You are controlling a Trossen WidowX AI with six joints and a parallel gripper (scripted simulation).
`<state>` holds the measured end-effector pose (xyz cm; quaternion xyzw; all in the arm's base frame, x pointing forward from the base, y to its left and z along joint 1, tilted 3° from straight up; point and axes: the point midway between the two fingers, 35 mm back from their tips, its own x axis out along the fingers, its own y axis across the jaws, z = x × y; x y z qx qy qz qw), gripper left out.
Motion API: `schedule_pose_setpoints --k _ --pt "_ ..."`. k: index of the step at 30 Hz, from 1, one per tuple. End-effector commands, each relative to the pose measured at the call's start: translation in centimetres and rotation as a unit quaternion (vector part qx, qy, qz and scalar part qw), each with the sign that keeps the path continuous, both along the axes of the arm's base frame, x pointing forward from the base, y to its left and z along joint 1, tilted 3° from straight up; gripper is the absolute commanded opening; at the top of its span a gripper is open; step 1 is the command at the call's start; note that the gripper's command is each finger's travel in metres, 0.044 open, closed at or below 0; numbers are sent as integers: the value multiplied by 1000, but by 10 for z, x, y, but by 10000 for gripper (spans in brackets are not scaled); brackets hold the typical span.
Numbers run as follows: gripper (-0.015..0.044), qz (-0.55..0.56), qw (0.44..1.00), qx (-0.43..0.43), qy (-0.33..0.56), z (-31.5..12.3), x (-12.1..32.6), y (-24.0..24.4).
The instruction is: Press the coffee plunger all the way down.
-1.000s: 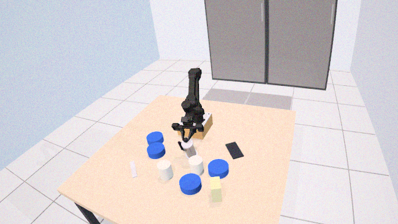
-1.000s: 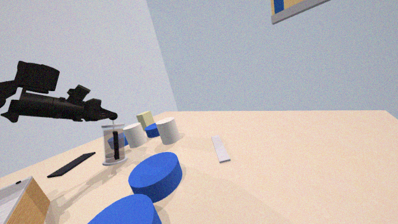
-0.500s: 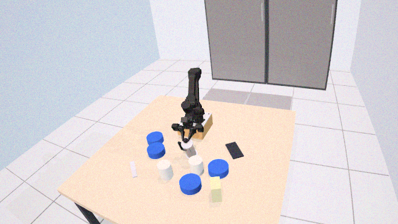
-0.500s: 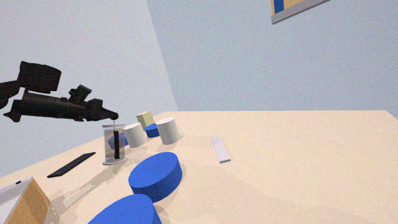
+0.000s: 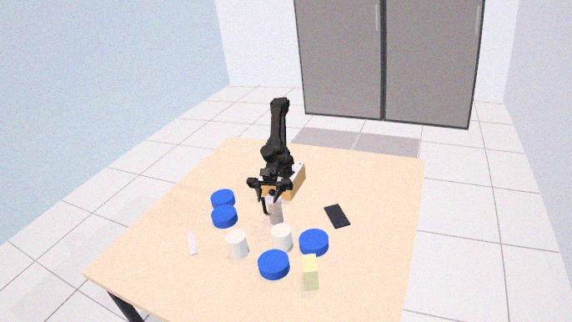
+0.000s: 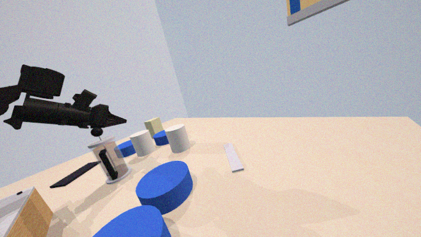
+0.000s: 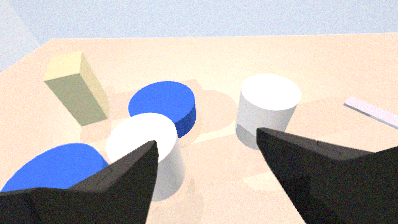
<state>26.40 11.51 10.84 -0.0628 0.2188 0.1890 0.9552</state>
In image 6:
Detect glass coffee press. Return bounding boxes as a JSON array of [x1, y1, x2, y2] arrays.
[[87, 128, 132, 184]]

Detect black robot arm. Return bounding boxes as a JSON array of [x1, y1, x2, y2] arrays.
[[0, 64, 97, 130]]

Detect blue short cylinder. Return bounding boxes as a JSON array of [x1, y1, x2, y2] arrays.
[[153, 130, 169, 146], [136, 161, 193, 215], [119, 140, 136, 157], [93, 205, 171, 237]]

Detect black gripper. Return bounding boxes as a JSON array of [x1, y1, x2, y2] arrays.
[[53, 103, 126, 129]]

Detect white cylinder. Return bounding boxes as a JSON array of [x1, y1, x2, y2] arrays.
[[129, 130, 155, 157], [165, 124, 190, 153]]

